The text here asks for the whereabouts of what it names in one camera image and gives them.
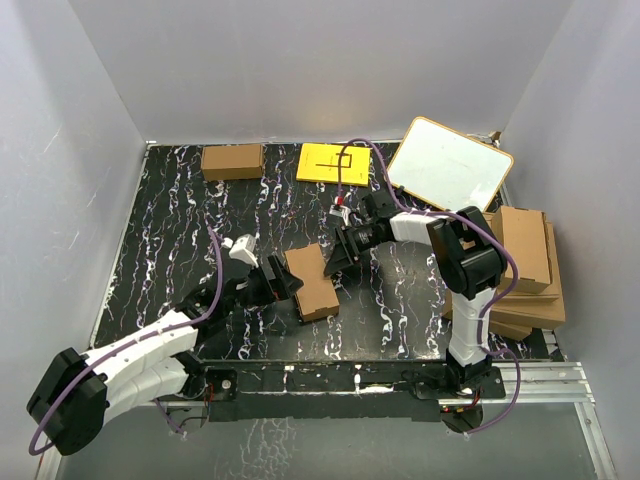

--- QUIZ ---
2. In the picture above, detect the yellow book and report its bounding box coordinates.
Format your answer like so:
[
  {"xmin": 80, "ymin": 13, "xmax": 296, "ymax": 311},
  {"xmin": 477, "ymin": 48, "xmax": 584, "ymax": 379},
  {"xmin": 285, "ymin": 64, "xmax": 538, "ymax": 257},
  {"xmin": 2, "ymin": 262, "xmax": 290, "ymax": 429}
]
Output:
[{"xmin": 296, "ymin": 143, "xmax": 371, "ymax": 187}]

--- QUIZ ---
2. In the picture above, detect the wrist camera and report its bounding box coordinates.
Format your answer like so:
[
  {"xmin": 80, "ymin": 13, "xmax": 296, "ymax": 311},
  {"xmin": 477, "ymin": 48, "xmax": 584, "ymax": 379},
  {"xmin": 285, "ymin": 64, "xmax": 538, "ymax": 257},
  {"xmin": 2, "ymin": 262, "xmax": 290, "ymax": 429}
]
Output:
[
  {"xmin": 228, "ymin": 234, "xmax": 259, "ymax": 268},
  {"xmin": 329, "ymin": 196, "xmax": 351, "ymax": 227}
]

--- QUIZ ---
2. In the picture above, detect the stack of flat cardboard boxes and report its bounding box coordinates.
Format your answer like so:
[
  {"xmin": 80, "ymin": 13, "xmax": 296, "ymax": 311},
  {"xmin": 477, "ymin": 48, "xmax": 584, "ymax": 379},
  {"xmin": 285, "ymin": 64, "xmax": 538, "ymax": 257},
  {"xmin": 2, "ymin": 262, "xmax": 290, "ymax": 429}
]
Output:
[{"xmin": 441, "ymin": 204, "xmax": 567, "ymax": 342}]

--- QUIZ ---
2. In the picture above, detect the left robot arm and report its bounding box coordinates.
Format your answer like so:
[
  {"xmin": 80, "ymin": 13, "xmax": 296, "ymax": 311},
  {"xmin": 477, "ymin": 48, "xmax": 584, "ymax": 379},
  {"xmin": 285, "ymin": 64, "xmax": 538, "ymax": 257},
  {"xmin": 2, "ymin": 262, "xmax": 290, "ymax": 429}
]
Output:
[{"xmin": 26, "ymin": 255, "xmax": 304, "ymax": 456}]

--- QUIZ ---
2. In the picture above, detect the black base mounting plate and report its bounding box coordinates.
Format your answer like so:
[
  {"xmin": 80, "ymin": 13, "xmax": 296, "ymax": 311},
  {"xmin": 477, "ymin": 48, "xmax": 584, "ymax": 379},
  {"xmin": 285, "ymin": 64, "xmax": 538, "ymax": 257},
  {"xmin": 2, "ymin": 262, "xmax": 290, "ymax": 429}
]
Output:
[{"xmin": 149, "ymin": 362, "xmax": 506, "ymax": 424}]

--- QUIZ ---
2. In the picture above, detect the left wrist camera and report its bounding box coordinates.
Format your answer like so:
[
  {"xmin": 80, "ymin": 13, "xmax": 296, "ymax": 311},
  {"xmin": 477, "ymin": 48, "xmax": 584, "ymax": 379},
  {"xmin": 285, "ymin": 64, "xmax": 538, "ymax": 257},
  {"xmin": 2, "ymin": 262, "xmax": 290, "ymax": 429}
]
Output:
[{"xmin": 228, "ymin": 234, "xmax": 259, "ymax": 268}]

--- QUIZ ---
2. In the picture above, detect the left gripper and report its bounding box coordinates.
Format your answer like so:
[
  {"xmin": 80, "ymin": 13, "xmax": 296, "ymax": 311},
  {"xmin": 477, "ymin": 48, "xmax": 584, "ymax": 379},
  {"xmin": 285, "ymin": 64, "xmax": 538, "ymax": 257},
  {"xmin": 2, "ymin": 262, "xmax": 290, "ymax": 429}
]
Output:
[{"xmin": 225, "ymin": 255, "xmax": 302, "ymax": 316}]

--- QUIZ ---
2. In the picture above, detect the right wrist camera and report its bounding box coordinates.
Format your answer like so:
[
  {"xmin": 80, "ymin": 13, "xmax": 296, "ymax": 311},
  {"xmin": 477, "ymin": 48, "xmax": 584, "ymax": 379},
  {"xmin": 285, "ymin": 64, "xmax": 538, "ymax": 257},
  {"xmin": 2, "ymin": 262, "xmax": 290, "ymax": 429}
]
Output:
[{"xmin": 329, "ymin": 196, "xmax": 351, "ymax": 227}]

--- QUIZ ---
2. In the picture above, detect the aluminium frame rail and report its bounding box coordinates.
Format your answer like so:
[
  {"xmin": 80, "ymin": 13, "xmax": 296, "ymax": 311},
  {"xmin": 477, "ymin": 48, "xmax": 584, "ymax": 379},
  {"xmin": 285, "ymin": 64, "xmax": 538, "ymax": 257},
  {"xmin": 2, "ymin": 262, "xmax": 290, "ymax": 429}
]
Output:
[{"xmin": 37, "ymin": 361, "xmax": 617, "ymax": 479}]

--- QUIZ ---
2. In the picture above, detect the folded brown cardboard box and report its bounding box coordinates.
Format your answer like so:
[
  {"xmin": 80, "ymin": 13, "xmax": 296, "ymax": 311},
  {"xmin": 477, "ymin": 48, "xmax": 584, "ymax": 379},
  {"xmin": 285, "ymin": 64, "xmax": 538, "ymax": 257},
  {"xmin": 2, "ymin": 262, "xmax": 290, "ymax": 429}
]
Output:
[{"xmin": 201, "ymin": 144, "xmax": 264, "ymax": 182}]

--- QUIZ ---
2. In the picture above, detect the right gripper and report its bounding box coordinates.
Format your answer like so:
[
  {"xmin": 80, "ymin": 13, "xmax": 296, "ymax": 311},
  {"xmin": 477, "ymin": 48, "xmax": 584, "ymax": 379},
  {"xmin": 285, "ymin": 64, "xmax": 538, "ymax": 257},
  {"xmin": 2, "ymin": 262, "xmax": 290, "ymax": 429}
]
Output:
[{"xmin": 324, "ymin": 223, "xmax": 381, "ymax": 274}]

